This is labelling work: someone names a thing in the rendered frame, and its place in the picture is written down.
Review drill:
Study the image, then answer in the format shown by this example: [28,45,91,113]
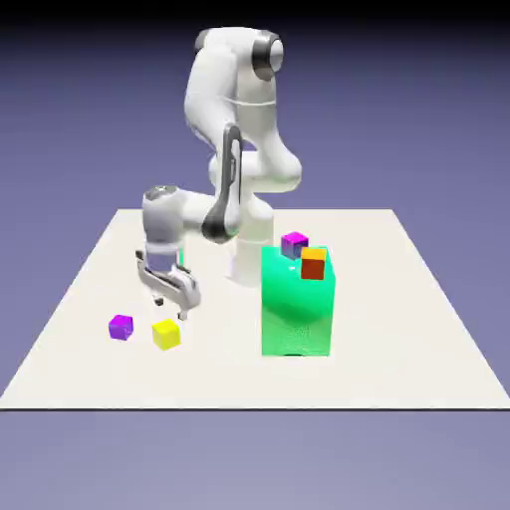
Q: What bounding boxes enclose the small purple cube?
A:
[108,314,134,342]

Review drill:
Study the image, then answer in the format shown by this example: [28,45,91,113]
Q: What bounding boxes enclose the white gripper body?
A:
[135,249,201,312]

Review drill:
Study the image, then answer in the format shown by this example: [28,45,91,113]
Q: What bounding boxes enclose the small yellow cube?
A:
[150,318,181,352]

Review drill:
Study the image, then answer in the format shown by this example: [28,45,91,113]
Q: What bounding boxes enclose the small magenta cube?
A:
[280,231,310,261]

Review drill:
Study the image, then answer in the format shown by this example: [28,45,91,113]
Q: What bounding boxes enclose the large green box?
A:
[260,245,337,358]

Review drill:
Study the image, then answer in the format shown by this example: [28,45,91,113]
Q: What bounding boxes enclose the small orange cube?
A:
[300,246,328,282]

